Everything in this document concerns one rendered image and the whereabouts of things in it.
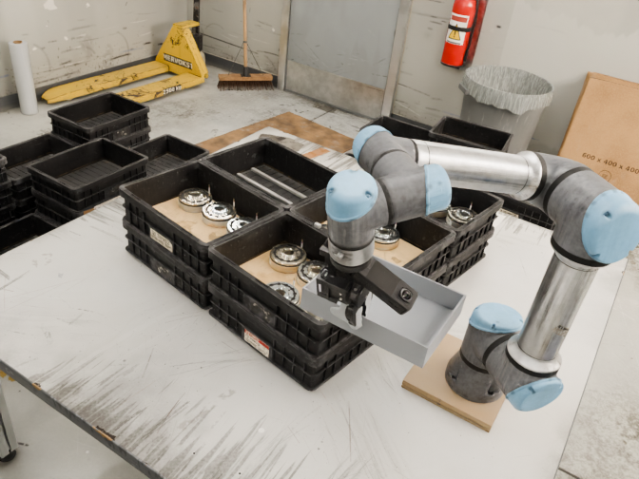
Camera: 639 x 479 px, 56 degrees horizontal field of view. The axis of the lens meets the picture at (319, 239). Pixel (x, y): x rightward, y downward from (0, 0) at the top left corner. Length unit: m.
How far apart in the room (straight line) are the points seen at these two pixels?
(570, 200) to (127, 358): 1.08
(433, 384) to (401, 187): 0.76
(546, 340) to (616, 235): 0.28
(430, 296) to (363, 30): 3.66
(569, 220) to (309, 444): 0.73
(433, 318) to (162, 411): 0.66
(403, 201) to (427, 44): 3.74
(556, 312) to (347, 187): 0.56
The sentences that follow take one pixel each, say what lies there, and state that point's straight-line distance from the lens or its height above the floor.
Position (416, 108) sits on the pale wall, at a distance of 4.74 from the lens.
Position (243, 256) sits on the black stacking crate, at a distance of 1.65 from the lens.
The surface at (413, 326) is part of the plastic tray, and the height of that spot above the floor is 1.05.
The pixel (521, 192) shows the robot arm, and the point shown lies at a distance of 1.20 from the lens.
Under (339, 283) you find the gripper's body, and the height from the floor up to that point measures 1.20.
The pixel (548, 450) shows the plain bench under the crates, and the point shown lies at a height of 0.70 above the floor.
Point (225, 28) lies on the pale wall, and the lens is 5.59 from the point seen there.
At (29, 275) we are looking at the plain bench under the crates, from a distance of 1.91.
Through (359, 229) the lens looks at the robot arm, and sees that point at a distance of 0.89.
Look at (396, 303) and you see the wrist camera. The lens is 1.00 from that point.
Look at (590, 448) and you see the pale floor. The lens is 2.64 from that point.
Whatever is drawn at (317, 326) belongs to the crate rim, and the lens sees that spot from 1.35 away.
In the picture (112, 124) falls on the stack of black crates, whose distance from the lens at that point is 3.10.
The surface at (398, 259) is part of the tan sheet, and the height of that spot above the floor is 0.83.
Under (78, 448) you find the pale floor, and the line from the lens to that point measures 2.33.
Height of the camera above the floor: 1.82
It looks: 34 degrees down
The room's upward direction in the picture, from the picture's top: 7 degrees clockwise
